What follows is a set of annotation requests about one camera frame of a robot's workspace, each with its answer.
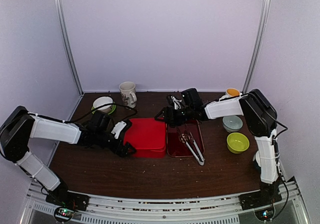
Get aluminium frame post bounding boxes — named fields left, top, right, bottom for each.
left=242, top=0, right=272, bottom=93
left=54, top=0, right=84, bottom=96

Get dark bowl white inside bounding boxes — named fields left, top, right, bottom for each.
left=252, top=151, right=261, bottom=172

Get tall white patterned mug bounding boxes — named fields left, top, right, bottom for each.
left=119, top=81, right=137, bottom=108

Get green saucer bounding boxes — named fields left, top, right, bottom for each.
left=91, top=102, right=116, bottom=115

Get white mug yellow inside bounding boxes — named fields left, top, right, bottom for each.
left=225, top=88, right=241, bottom=97

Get right aluminium frame post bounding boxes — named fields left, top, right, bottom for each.
left=242, top=0, right=272, bottom=93

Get red chocolate tray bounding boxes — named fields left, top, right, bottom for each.
left=166, top=120, right=205, bottom=158

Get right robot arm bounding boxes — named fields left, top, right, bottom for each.
left=155, top=88, right=279, bottom=184

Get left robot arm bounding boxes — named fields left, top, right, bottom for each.
left=0, top=106, right=136, bottom=206

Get front aluminium rail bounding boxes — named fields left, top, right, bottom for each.
left=18, top=181, right=312, bottom=224

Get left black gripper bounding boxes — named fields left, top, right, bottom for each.
left=94, top=130, right=137, bottom=158

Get white bowl on saucer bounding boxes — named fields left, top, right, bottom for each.
left=93, top=96, right=113, bottom=110

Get left aluminium frame post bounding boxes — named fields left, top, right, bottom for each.
left=54, top=0, right=84, bottom=96

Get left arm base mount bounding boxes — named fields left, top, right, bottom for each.
left=45, top=192, right=90, bottom=211

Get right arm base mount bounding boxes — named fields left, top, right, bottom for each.
left=238, top=191, right=282, bottom=211

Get metal serving tongs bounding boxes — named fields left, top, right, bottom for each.
left=176, top=125, right=205, bottom=166

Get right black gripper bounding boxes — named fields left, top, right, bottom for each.
left=154, top=106, right=194, bottom=127

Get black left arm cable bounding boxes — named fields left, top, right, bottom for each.
left=69, top=103, right=138, bottom=125

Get lime green bowl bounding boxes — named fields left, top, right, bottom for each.
left=226, top=132, right=250, bottom=154

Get red tin box base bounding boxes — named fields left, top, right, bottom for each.
left=133, top=147, right=167, bottom=158

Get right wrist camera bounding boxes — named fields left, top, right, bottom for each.
left=166, top=95, right=185, bottom=110

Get red tin lid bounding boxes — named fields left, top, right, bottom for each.
left=124, top=118, right=167, bottom=151

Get light blue patterned bowl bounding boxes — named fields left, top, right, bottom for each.
left=222, top=115, right=243, bottom=133

